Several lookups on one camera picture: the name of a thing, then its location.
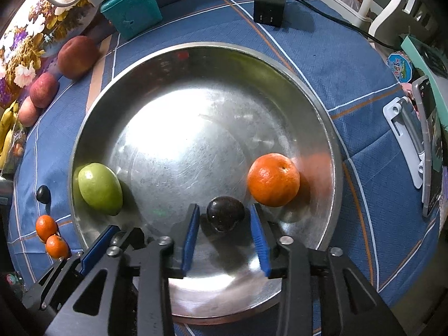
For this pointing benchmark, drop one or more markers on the clear glass fruit bowl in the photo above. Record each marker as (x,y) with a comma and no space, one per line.
(15,154)

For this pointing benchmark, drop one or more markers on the blue plaid tablecloth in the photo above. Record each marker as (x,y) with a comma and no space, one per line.
(350,59)

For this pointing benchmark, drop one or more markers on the white phone stand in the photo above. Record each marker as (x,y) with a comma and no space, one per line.
(402,126)

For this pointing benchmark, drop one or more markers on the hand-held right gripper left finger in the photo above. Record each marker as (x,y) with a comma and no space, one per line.
(191,238)

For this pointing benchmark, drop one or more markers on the black power adapter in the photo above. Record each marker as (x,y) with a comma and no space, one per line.
(269,7)

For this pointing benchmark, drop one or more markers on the round steel plate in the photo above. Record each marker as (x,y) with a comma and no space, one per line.
(196,112)

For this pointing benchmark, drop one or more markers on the dark purple plum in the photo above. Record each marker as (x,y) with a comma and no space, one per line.
(43,194)
(224,214)

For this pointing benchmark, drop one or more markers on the mint green box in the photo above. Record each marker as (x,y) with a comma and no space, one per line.
(420,56)

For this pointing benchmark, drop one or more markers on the white shelf rack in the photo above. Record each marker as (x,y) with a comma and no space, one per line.
(371,7)

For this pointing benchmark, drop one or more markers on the smartphone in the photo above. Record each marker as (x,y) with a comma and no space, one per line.
(430,147)

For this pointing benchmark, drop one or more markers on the floral painting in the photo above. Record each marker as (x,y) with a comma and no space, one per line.
(28,35)

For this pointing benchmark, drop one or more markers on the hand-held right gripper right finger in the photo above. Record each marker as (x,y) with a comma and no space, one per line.
(260,241)

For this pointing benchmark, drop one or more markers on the yellow banana bunch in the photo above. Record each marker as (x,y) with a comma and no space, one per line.
(7,129)

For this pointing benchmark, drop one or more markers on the teal plastic container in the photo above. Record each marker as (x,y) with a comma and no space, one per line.
(131,10)

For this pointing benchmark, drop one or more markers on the orange tangerine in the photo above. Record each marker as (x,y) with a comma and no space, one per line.
(46,228)
(57,246)
(273,179)

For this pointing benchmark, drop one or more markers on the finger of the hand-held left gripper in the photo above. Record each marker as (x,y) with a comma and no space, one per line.
(94,248)

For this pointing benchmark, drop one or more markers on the dark red apple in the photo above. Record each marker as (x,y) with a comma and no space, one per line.
(77,57)

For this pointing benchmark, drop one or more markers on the colourful round tin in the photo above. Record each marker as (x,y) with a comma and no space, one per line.
(400,66)

